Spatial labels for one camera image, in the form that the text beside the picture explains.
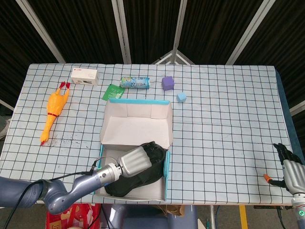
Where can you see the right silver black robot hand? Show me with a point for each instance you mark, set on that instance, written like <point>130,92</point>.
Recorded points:
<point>294,174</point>

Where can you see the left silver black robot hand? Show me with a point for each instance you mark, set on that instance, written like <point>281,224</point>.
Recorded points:
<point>134,162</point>

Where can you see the light blue shoe box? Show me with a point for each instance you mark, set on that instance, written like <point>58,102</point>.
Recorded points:
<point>135,128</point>

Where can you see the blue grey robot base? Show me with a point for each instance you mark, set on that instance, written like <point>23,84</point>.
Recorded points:
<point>143,219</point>

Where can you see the right blue grey robot arm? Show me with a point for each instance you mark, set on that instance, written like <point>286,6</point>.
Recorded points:
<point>299,211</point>

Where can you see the brown paper bag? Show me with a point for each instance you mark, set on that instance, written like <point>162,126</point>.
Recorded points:
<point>171,210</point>

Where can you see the green sachet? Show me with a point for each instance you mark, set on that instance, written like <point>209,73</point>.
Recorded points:
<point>112,91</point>

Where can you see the blue green snack tube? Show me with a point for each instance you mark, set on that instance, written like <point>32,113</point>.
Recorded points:
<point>134,82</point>

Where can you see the light blue cube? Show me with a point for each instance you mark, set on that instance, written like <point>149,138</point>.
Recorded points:
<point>181,97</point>

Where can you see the checkered white tablecloth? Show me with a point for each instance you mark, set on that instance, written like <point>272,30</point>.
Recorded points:
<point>226,131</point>

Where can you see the red patterned bag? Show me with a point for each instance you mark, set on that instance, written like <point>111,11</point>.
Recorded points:
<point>71,217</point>

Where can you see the purple cube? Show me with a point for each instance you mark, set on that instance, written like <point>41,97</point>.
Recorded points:
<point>168,83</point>

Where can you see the metal table leg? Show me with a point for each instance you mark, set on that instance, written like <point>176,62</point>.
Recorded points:
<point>212,217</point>

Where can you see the yellow rubber chicken toy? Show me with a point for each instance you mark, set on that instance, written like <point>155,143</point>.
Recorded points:
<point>55,105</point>

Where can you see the white stapler carton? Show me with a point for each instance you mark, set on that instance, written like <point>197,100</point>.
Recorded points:
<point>84,75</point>

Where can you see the dark brown curtain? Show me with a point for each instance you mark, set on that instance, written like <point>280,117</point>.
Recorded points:
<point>83,23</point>

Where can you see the white metal frame bar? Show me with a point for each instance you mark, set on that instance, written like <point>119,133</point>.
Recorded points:
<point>297,108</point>
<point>6,104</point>

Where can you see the white triangular metal frame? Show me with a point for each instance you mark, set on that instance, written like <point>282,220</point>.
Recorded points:
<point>176,56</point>

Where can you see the white metal frame post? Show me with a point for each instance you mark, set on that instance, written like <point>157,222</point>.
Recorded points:
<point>179,28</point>
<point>250,31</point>
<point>122,31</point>
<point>40,31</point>

